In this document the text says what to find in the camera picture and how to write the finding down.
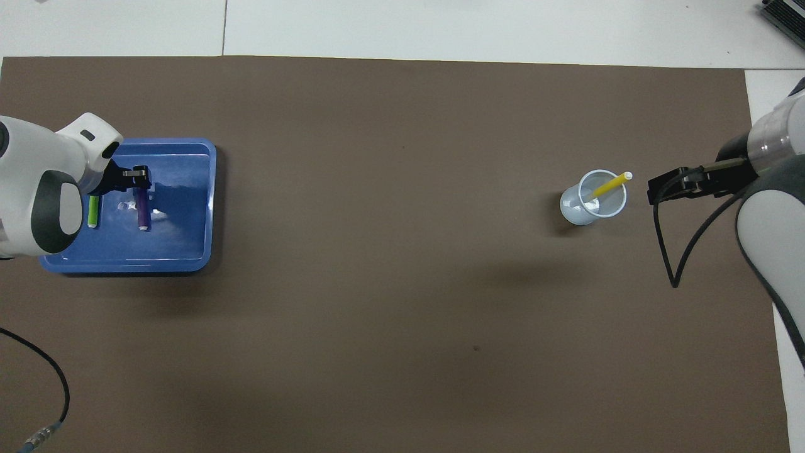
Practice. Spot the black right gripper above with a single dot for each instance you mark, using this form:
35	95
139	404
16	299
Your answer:
736	173

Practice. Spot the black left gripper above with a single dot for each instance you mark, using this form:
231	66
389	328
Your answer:
107	181

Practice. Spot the purple marker pen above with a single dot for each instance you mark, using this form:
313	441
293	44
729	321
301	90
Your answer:
144	211

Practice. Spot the green marker pen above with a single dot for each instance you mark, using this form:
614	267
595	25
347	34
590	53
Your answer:
94	212

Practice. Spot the yellow marker pen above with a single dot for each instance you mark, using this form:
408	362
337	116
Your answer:
610	185

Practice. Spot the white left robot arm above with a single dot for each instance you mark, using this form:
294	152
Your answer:
31	182

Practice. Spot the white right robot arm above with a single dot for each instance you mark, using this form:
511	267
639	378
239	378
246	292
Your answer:
773	220

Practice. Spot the blue plastic tray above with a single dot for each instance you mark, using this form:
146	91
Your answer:
176	239

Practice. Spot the translucent plastic cup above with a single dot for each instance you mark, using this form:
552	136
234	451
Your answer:
582	211

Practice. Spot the grey ribbed device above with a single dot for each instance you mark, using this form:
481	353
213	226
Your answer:
786	14

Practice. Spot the brown table mat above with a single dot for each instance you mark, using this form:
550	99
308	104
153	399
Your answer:
402	314

